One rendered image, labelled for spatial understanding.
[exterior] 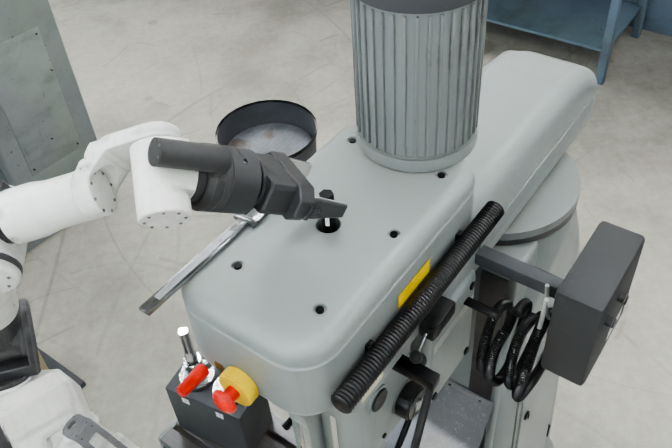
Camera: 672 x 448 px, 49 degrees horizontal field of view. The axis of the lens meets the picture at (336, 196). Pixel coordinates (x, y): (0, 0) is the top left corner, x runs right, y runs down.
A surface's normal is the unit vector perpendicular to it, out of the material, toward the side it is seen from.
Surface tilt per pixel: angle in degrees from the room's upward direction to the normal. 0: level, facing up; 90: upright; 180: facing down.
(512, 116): 0
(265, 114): 86
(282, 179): 31
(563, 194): 0
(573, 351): 90
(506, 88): 0
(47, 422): 58
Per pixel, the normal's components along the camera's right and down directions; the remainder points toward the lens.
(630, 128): -0.06, -0.74
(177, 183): 0.61, -0.39
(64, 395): 0.79, -0.29
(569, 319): -0.59, 0.57
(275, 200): 0.49, 0.56
